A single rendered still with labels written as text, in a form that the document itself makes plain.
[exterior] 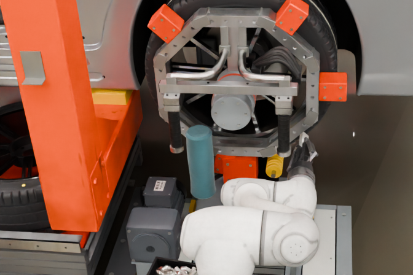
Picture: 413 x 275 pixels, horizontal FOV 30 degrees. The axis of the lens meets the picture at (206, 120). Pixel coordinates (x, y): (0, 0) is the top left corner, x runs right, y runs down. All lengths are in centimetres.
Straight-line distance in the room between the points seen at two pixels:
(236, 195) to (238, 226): 55
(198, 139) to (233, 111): 18
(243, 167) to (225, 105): 37
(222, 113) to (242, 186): 25
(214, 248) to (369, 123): 223
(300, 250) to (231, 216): 18
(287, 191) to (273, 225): 57
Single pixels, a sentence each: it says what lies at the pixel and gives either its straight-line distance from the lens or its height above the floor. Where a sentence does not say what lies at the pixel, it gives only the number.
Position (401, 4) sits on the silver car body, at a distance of 252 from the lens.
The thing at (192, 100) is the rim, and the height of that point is 74.
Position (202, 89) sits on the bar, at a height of 97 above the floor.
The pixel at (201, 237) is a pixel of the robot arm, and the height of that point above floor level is 96.
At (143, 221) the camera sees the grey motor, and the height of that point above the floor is 41.
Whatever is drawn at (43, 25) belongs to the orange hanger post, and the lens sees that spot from 211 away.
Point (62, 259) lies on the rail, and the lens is 275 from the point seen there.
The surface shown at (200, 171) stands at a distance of 256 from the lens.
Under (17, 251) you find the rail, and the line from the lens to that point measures 279.
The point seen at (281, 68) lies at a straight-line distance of 275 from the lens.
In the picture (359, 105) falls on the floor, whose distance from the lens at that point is 403.
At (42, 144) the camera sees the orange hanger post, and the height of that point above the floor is 87.
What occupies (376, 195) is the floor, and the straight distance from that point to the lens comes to 343.
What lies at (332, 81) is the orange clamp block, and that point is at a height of 88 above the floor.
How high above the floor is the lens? 214
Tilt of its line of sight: 33 degrees down
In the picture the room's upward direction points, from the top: 4 degrees counter-clockwise
